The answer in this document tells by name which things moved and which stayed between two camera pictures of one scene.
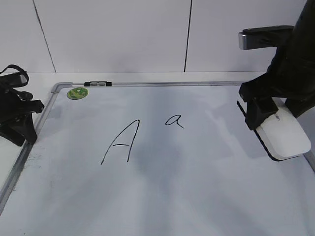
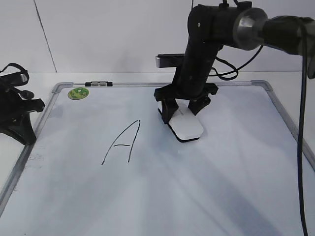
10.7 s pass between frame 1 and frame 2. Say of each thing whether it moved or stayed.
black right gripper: moved
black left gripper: stayed
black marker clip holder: stayed
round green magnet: stayed
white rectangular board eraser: moved
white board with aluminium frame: stayed
